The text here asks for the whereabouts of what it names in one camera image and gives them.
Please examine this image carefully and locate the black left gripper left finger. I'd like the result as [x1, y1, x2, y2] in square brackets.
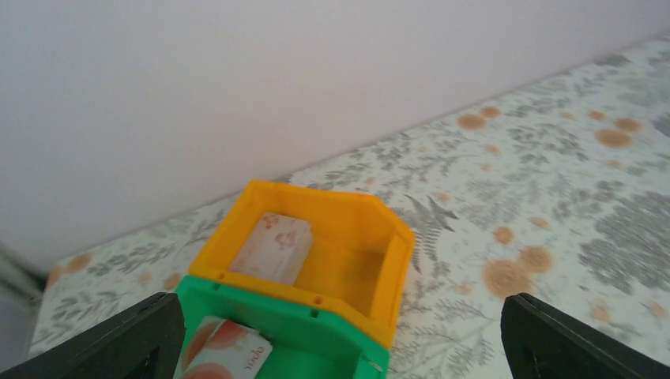
[1, 292, 186, 379]

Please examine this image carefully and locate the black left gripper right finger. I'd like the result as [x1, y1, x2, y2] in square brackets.
[500, 293, 669, 378]

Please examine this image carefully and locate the red circle card in green bin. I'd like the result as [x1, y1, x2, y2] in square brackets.
[175, 316, 273, 379]

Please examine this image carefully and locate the pale floral card in orange bin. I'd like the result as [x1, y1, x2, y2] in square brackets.
[228, 212, 314, 286]

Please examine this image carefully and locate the green plastic bin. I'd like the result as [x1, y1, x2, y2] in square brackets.
[175, 276, 390, 378]

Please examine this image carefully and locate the orange plastic bin left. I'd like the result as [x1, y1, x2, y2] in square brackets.
[188, 180, 415, 349]

